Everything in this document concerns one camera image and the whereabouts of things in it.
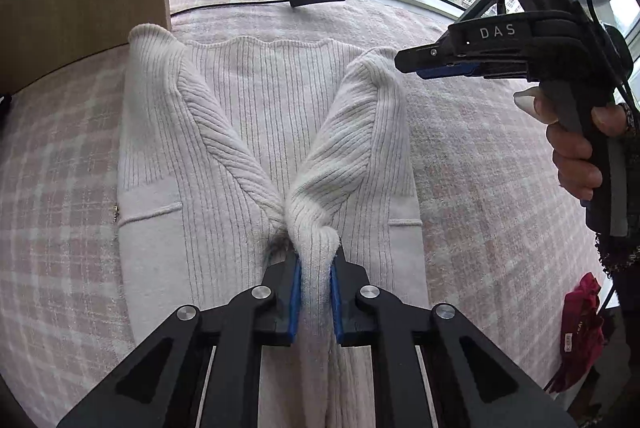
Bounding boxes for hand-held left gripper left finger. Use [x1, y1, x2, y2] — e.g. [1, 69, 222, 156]
[56, 253, 303, 428]

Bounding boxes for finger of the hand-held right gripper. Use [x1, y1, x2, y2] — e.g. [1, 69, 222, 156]
[394, 40, 481, 80]

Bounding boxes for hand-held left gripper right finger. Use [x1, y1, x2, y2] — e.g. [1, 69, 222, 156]
[327, 250, 578, 428]

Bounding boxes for cream ribbed knit sweater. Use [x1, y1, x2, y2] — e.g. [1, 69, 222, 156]
[117, 23, 431, 428]

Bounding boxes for person's right hand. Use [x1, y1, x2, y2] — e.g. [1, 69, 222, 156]
[514, 88, 628, 204]

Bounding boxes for black mini tripod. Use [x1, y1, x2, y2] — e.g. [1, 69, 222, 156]
[457, 0, 526, 24]

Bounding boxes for red cloth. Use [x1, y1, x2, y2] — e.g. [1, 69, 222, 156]
[545, 272, 606, 394]

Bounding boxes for pink plaid blanket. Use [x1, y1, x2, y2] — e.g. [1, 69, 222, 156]
[0, 0, 611, 428]

